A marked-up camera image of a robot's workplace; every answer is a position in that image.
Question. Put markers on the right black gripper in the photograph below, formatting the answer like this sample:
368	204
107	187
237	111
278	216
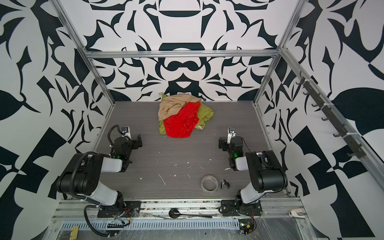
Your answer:
222	144

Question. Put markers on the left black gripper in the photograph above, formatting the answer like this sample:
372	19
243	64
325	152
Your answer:
138	141

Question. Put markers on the green cloth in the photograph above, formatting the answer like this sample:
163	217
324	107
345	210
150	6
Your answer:
205	113

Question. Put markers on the red cloth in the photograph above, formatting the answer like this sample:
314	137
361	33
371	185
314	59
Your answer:
182	125

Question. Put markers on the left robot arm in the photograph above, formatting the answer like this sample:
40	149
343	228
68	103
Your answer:
81	177

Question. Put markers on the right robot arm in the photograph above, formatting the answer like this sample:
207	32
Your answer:
266	173

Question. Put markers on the beige cloth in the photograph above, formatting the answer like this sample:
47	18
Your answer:
171	105

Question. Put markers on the small black clip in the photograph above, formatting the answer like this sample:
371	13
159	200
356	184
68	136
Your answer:
225	184

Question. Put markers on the clear tape roll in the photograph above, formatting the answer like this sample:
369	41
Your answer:
209	184

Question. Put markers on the black round knob tool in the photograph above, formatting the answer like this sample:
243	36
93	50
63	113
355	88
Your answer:
175	213

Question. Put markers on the white tape piece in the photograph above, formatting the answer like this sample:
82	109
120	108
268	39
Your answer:
297	214

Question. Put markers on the yellow tag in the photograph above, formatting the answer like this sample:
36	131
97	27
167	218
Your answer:
74	233

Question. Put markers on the black hook rack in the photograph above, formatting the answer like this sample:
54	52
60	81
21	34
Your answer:
333	115

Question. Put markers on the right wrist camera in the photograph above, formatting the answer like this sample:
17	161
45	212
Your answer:
231	134

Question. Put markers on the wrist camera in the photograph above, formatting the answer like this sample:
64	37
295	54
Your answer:
231	134
126	132

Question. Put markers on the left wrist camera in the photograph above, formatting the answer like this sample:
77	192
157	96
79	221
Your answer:
126	132

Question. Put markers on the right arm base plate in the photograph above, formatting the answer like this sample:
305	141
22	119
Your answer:
231	208

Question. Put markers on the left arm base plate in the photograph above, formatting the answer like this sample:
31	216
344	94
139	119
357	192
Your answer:
128	209

